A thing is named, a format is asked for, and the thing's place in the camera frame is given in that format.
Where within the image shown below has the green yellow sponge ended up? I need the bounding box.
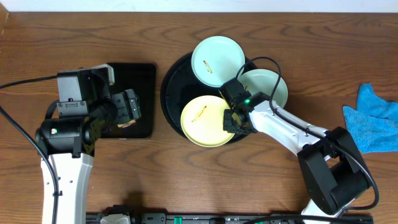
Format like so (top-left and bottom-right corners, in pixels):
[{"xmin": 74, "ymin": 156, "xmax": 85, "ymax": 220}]
[{"xmin": 118, "ymin": 119, "xmax": 136, "ymax": 128}]

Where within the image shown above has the yellow plate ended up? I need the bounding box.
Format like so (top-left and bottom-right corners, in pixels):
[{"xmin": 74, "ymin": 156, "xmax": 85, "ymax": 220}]
[{"xmin": 180, "ymin": 95, "xmax": 235, "ymax": 147}]

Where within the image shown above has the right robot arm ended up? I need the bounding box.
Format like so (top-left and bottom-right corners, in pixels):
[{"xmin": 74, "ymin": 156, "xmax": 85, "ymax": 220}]
[{"xmin": 220, "ymin": 90, "xmax": 377, "ymax": 218}]

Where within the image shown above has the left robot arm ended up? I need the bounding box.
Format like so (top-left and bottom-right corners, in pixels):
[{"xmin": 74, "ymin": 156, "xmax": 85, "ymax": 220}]
[{"xmin": 36, "ymin": 88, "xmax": 141, "ymax": 223}]

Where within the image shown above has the black rectangular tray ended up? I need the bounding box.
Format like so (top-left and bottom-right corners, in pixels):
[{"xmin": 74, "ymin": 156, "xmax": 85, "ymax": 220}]
[{"xmin": 101, "ymin": 62, "xmax": 156, "ymax": 139}]

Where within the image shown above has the black round tray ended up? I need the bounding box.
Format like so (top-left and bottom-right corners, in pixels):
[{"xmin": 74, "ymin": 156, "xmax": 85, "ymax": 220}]
[{"xmin": 160, "ymin": 51, "xmax": 262, "ymax": 146}]

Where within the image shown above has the light blue plate right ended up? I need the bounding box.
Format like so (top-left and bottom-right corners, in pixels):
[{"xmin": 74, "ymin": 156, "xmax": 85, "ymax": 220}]
[{"xmin": 238, "ymin": 69, "xmax": 289, "ymax": 108}]

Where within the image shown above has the light blue plate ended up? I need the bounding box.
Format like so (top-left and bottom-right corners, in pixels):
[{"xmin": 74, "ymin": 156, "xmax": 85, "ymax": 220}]
[
  {"xmin": 191, "ymin": 36, "xmax": 246, "ymax": 88},
  {"xmin": 238, "ymin": 69, "xmax": 289, "ymax": 108}
]

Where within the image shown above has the light blue plate top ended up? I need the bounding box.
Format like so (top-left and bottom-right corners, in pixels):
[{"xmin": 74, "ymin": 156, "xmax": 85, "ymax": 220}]
[{"xmin": 191, "ymin": 36, "xmax": 246, "ymax": 88}]

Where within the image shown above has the blue cloth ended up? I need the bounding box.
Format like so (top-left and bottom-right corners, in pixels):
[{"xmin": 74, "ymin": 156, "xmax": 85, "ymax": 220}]
[{"xmin": 343, "ymin": 83, "xmax": 397, "ymax": 154}]

